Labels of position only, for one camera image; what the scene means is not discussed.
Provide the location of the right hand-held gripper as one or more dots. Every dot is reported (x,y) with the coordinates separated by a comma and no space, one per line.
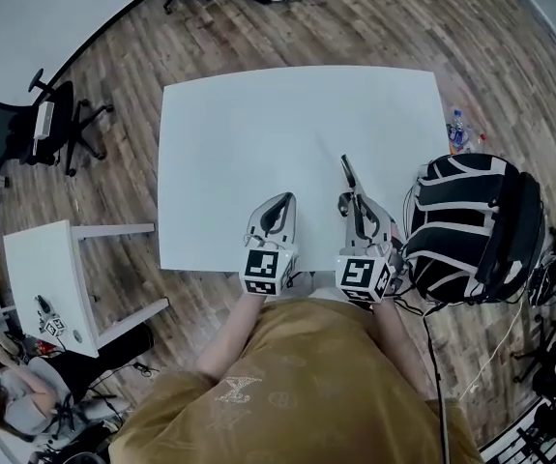
(359,273)

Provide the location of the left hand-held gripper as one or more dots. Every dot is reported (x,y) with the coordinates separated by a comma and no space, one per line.
(260,271)

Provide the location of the grey metal piece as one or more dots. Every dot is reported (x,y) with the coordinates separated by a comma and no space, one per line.
(351,173)

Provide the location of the person's left forearm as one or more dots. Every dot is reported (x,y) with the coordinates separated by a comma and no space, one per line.
(229,336)

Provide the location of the person's right forearm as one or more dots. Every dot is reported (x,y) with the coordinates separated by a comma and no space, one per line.
(398,341)

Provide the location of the black and white backpack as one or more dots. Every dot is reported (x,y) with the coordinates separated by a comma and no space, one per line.
(456,230)

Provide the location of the plastic water bottle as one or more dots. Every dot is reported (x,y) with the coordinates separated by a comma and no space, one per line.
(457,126)

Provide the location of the clear plastic wrapper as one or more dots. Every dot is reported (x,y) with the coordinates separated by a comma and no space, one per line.
(471,138)

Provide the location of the person's mustard shirt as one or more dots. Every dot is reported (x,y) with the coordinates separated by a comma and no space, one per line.
(297,394)

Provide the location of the black chair base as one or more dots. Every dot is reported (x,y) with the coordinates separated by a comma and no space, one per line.
(534,356)

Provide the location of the small white table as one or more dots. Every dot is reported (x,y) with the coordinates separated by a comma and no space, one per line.
(40,278)

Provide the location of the spare hand-held gripper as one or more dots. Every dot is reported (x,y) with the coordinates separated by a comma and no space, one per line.
(54,327)

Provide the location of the white box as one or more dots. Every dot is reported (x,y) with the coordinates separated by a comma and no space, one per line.
(44,121)

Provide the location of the black metal rack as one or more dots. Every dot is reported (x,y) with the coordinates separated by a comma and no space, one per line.
(524,440)

